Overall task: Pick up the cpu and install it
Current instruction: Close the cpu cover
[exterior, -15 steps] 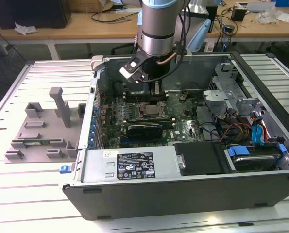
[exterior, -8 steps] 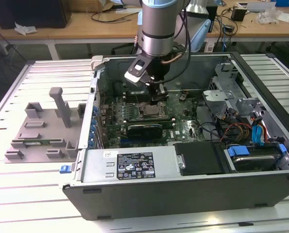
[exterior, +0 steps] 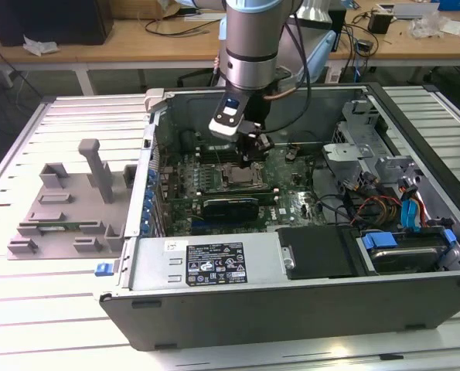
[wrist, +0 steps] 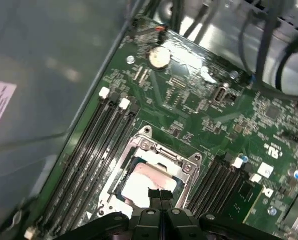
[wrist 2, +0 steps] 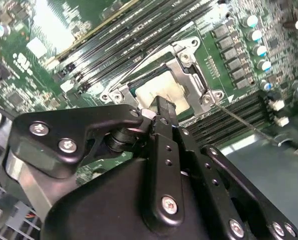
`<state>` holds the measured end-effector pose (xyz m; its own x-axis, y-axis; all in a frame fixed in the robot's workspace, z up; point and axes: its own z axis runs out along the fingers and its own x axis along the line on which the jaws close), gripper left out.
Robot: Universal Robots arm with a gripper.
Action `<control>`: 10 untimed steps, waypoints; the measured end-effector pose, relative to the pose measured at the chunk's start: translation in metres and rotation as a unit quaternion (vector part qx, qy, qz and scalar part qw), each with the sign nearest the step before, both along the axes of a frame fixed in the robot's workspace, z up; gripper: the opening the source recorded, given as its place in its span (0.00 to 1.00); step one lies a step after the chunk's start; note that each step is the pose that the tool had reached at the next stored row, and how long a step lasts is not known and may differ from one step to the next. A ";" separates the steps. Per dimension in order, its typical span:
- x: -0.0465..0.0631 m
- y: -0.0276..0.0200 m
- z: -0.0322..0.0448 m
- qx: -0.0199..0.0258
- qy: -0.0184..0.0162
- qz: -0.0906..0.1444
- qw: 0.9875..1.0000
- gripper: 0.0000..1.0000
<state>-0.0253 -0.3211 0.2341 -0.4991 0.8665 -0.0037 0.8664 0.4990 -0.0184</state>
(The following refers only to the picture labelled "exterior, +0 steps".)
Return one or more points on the green motherboard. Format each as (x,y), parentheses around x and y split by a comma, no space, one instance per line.
(295,181)

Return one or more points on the small black box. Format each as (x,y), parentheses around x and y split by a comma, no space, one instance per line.
(379,22)

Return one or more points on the green RAM stick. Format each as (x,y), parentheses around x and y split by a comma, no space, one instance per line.
(75,224)

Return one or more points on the black board heat sink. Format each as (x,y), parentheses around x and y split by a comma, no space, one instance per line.
(189,141)

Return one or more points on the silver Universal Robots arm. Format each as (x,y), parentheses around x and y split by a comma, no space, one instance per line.
(249,38)

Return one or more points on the black plastic bay cover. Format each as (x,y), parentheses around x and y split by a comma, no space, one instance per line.
(314,251)

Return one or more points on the blue case latch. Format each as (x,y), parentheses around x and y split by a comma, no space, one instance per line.
(103,269)

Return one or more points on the hard disk in blue carrier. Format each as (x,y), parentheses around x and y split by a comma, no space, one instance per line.
(403,259)

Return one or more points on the blue box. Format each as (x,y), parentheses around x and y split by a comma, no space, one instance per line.
(457,4)

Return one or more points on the large black box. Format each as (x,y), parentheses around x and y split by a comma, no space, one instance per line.
(52,19)

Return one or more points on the grey plastic parts rack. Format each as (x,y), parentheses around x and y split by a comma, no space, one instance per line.
(79,216)

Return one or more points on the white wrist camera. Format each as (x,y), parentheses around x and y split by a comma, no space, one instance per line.
(223,129)

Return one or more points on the silver metal drive cage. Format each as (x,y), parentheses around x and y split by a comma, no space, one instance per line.
(353,152)

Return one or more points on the CPU socket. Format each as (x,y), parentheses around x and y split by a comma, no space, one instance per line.
(225,174)

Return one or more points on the open black PC case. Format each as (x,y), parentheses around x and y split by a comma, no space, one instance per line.
(253,317)

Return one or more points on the clear plastic bag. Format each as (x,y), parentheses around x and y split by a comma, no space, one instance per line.
(426,25)

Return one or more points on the crumpled white paper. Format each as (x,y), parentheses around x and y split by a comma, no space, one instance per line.
(40,45)

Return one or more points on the grey power supply with label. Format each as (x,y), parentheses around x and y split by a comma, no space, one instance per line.
(156,263)

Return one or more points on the small black power adapter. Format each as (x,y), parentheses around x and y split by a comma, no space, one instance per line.
(364,46)

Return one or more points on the wooden desk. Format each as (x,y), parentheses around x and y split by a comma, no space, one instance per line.
(117,46)

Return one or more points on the black graphics card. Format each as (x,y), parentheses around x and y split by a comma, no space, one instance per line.
(229,210)

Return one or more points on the black RAM slot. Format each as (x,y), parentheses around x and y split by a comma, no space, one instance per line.
(249,191)
(268,199)
(222,155)

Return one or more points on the blue card retainer strip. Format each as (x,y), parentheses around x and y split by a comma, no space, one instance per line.
(149,201)

